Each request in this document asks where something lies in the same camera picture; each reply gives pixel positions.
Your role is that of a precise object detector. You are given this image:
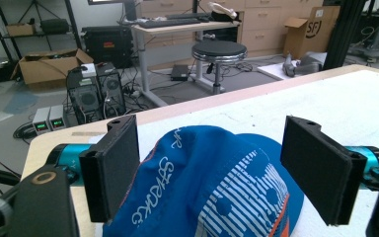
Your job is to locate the blue striped cap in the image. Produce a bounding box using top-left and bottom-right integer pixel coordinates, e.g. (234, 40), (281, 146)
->
(102, 124), (305, 237)

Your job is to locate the tall cardboard box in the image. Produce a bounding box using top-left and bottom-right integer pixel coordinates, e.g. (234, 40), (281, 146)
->
(282, 5), (341, 60)

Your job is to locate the black equipment case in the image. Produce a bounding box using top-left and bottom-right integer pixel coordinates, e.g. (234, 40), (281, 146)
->
(81, 25), (134, 69)

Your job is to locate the small black box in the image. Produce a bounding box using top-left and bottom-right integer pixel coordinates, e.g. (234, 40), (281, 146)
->
(170, 64), (190, 82)

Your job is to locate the grey power supply unit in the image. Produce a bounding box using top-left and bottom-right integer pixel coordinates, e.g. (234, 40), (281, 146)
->
(32, 106), (51, 136)
(48, 104), (67, 131)

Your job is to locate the white standing desk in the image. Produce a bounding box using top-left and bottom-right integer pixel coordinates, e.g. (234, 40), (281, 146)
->
(131, 20), (241, 108)

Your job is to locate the grey robot part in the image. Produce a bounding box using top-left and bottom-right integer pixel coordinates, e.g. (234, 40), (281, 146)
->
(281, 53), (324, 78)

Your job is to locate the black round stool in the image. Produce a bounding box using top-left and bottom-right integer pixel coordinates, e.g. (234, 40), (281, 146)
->
(190, 39), (249, 96)

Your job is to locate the wooden drawer cabinet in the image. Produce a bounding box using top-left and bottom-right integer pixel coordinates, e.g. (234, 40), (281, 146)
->
(139, 0), (325, 58)

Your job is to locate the white cap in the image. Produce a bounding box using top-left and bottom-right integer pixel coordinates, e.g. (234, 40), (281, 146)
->
(207, 1), (239, 23)

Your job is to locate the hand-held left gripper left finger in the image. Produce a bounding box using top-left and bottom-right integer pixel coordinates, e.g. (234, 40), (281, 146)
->
(78, 114), (141, 224)

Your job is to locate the small cardboard box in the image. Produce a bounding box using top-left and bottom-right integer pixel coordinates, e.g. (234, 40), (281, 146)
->
(6, 23), (37, 38)

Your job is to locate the black metal post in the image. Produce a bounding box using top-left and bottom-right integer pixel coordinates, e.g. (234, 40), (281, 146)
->
(322, 0), (368, 71)

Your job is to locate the black bag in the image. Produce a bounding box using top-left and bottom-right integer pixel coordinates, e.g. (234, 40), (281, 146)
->
(39, 18), (71, 35)

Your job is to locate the black metal shelf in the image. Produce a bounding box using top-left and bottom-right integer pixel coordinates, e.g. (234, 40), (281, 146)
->
(0, 0), (83, 61)

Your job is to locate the open cardboard box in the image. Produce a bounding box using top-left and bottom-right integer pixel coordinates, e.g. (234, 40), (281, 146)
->
(11, 47), (95, 90)

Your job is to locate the black computer tower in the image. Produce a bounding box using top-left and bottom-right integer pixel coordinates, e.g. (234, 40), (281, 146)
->
(66, 65), (104, 125)
(95, 62), (127, 119)

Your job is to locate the black keyboard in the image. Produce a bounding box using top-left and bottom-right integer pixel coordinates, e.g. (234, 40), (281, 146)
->
(137, 17), (202, 30)

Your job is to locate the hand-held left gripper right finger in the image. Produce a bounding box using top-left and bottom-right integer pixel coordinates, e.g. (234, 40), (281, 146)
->
(279, 115), (368, 227)

